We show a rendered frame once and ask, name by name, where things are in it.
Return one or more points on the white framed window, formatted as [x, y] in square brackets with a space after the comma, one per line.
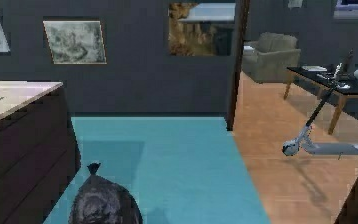
[352, 8]

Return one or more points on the grey kick scooter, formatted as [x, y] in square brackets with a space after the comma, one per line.
[330, 148]

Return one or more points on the grey framed wall picture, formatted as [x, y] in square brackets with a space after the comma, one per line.
[75, 41]

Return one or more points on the dark brown door frame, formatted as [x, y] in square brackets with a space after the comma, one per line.
[237, 63]

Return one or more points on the dark brown chest of drawers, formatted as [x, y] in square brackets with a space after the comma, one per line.
[23, 146]

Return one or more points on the brown framed wall picture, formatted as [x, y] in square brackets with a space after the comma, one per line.
[200, 31]

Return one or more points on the black top wooden table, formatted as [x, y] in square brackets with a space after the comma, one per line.
[340, 88]

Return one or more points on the black garbage bag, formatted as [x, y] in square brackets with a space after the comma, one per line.
[102, 200]

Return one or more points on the dark slim bottle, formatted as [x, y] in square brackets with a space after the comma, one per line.
[348, 61]

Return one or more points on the white paper sheet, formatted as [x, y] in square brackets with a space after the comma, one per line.
[314, 68]

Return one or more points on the pale wall note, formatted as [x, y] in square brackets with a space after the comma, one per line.
[295, 3]

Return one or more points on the beige armchair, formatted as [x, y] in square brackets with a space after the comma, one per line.
[273, 56]

